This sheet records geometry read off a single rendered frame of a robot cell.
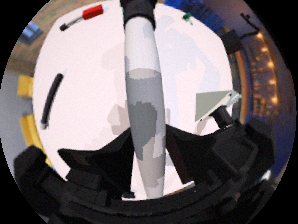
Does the red block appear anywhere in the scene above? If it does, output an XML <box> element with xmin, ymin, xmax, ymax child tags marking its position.
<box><xmin>60</xmin><ymin>4</ymin><xmax>104</xmax><ymax>31</ymax></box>

